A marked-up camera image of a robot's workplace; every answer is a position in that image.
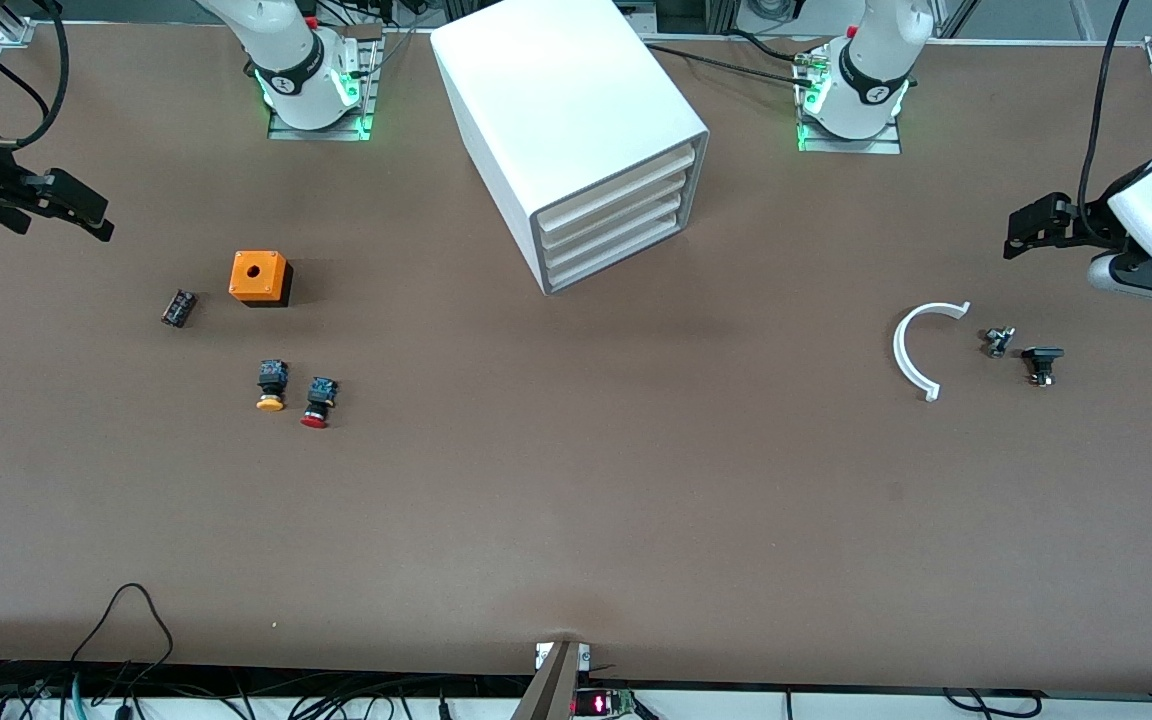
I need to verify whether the white drawer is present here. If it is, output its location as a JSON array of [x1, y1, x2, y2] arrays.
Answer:
[[538, 143, 698, 233], [541, 170, 689, 251], [544, 192, 686, 270], [547, 213, 683, 292]]

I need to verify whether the black push button part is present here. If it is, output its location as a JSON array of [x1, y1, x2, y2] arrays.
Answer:
[[1020, 346, 1066, 389]]

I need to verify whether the white drawer cabinet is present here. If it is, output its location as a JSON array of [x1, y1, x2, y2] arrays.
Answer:
[[430, 0, 710, 297]]

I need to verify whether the white curved plastic arc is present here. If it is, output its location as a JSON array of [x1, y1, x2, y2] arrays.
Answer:
[[892, 301, 972, 403]]

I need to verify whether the small red lit device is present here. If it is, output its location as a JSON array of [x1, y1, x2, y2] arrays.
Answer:
[[571, 687, 637, 720]]

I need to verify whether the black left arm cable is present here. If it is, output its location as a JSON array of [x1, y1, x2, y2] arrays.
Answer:
[[1078, 0, 1133, 247]]

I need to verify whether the orange button enclosure box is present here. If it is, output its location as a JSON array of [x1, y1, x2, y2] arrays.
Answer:
[[228, 250, 294, 308]]

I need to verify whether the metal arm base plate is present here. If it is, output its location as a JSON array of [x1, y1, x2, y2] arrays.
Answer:
[[797, 55, 903, 155], [267, 25, 382, 142]]

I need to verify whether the yellow push button switch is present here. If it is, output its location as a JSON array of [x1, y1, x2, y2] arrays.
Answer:
[[255, 359, 289, 413]]

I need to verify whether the red push button switch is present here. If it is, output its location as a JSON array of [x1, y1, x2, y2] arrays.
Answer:
[[299, 376, 340, 430]]

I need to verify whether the black cable behind cabinet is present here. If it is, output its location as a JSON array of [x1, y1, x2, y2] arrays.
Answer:
[[641, 28, 819, 89]]

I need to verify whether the black looped cable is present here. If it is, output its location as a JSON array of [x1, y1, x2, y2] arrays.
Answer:
[[69, 582, 176, 701]]

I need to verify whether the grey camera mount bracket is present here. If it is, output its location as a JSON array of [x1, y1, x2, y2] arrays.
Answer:
[[510, 640, 593, 720]]

